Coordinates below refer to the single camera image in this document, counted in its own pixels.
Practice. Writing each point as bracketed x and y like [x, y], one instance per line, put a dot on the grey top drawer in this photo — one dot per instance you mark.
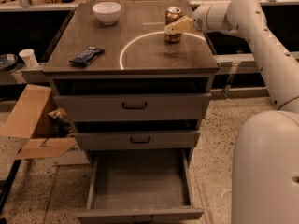
[138, 107]

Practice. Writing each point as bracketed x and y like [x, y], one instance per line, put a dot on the dark blue snack bar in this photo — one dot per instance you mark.
[87, 56]

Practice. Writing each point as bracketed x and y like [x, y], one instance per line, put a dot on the dark round dish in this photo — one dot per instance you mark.
[8, 62]

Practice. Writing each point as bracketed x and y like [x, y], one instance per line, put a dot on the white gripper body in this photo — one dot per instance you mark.
[199, 20]

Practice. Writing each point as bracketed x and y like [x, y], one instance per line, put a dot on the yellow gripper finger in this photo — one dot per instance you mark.
[182, 25]

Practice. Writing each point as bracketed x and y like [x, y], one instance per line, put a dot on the grey drawer cabinet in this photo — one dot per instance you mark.
[136, 60]

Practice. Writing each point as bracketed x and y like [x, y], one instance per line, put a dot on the grey middle drawer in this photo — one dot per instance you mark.
[137, 140]

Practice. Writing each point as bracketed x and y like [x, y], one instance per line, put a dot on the grey open bottom drawer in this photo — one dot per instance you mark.
[140, 187]

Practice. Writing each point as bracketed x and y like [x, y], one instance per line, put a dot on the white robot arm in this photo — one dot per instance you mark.
[265, 173]

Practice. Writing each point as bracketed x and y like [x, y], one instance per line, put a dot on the white paper cup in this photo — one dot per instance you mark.
[28, 56]

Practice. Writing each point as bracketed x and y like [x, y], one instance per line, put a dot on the white ceramic bowl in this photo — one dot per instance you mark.
[107, 12]

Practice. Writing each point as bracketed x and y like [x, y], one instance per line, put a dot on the brown cardboard box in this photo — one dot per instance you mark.
[30, 119]

